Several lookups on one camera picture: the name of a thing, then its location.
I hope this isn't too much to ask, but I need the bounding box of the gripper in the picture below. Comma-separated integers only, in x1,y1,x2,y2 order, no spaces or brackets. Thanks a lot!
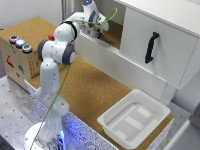
87,19,111,34

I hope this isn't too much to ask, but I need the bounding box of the white cabinet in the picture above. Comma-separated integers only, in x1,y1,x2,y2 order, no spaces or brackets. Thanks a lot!
61,0,200,108

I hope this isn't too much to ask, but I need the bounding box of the white sliding door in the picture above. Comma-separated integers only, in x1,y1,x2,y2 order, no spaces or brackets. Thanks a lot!
119,6,200,90

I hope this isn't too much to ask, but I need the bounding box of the green button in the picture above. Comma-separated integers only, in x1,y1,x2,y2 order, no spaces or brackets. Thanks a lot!
21,43,33,54

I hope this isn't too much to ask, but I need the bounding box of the wooden drawer box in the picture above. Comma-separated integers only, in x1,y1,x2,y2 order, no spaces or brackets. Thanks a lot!
0,16,68,92

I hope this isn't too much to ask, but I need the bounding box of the blue button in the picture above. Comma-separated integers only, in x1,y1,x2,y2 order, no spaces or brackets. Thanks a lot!
15,38,27,49

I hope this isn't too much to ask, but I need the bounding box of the red button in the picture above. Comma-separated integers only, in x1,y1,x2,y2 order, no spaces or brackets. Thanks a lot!
9,34,20,45

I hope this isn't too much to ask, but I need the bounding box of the white plastic box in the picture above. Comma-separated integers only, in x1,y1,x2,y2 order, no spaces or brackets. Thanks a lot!
96,88,172,150

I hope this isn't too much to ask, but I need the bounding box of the black door handle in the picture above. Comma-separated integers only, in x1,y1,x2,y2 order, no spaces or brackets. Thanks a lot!
144,31,160,65

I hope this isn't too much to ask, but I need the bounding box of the green cable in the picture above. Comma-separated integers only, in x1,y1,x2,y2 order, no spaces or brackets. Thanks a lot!
29,7,119,150

